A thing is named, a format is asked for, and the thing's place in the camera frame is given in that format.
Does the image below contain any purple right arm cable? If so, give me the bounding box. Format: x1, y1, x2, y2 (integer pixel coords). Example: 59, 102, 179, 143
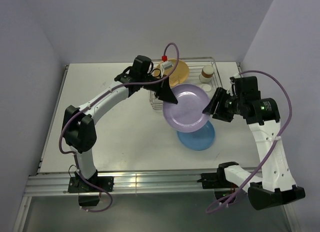
205, 70, 292, 215

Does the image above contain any white ceramic bowl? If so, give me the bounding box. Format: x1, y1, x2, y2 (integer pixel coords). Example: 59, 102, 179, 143
201, 84, 212, 93

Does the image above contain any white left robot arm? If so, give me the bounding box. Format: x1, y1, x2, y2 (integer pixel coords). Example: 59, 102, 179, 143
58, 65, 178, 191

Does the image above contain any aluminium table edge rail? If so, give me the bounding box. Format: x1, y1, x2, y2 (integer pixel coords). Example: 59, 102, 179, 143
23, 169, 216, 197

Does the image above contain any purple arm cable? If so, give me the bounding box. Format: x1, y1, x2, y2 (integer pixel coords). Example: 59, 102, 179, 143
205, 70, 292, 215
58, 43, 181, 213

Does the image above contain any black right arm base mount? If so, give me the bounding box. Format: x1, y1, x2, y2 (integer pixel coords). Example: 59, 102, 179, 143
197, 170, 242, 189

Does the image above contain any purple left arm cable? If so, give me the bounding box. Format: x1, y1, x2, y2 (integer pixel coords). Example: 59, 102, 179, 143
58, 43, 181, 213

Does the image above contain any metal wire dish rack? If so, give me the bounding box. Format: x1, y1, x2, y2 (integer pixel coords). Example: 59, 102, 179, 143
148, 57, 223, 113

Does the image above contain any white cup with wood patches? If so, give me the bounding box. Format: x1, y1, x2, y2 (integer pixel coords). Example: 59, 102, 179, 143
199, 65, 215, 83

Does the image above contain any purple plastic plate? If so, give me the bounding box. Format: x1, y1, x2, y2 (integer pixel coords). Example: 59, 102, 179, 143
162, 84, 210, 133

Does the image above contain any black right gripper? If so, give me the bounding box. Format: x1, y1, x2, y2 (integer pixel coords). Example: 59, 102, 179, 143
202, 87, 244, 123

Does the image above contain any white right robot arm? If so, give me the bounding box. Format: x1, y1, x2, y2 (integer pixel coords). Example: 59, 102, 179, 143
203, 88, 306, 210

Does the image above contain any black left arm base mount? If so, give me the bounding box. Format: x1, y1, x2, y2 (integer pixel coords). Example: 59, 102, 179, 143
67, 175, 115, 193

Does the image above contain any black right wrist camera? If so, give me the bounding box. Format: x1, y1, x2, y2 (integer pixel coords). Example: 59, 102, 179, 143
230, 76, 261, 101

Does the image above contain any blue plastic plate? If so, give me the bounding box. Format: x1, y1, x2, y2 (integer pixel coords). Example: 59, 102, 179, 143
176, 121, 216, 151

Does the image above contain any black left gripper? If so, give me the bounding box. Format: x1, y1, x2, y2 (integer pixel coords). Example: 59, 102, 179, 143
139, 74, 177, 104

